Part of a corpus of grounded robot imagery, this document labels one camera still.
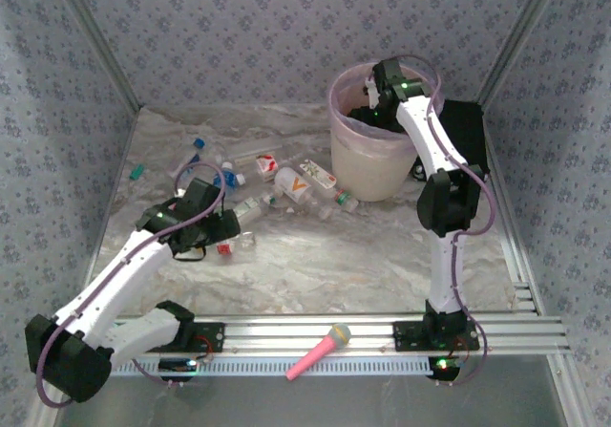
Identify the clear bottle red label yellow cap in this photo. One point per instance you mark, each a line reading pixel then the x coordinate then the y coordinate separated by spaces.
pixel 234 244

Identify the blue label bottle white cap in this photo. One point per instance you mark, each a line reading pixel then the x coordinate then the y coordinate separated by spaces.
pixel 230 181

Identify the clear bottle green neck label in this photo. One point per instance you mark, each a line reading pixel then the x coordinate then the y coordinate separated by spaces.
pixel 253 207

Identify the clear bottle blue cap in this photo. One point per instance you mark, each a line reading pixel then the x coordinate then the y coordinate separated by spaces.
pixel 188 157

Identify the clear bottle red white label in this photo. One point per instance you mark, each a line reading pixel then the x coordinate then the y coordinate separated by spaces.
pixel 265 165

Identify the white bottle orange V mark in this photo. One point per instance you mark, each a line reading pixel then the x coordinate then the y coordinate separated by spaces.
pixel 296 185

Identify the clear unlabelled plastic bottle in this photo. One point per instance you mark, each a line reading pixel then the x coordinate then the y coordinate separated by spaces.
pixel 321 209

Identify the floral label clear bottle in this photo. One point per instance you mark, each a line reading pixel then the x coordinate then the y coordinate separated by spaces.
pixel 317 174

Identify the clear bottle green cap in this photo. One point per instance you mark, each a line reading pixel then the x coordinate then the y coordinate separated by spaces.
pixel 343 198

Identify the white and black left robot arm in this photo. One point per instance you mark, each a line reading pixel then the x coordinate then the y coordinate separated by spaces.
pixel 114 279

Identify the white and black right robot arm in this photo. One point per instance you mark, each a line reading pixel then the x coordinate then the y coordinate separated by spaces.
pixel 446 264

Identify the small green cylinder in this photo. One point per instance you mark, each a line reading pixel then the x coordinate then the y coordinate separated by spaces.
pixel 136 172

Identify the black box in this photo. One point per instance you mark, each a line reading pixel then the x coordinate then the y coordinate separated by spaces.
pixel 465 131

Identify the pink toy microphone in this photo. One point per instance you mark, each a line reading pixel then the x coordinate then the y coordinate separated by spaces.
pixel 317 350

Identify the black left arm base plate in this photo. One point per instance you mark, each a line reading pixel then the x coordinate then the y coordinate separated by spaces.
pixel 212 338

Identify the aluminium frame post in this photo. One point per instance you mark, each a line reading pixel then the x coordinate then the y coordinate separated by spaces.
pixel 519 40
pixel 99 40

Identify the aluminium mounting rail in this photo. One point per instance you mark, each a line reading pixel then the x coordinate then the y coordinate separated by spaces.
pixel 286 334

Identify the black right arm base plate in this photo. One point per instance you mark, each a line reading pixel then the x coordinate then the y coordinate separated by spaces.
pixel 406 338

